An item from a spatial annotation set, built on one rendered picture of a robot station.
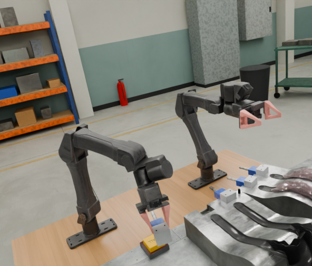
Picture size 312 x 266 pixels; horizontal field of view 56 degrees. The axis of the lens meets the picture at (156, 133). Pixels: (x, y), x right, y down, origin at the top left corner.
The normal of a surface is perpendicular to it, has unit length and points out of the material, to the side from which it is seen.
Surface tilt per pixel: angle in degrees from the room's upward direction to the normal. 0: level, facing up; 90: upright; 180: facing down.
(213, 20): 90
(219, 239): 2
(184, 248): 0
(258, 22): 90
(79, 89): 90
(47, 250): 0
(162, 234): 96
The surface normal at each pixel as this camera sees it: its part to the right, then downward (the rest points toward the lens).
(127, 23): 0.40, 0.26
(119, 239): -0.15, -0.92
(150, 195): 0.15, -0.10
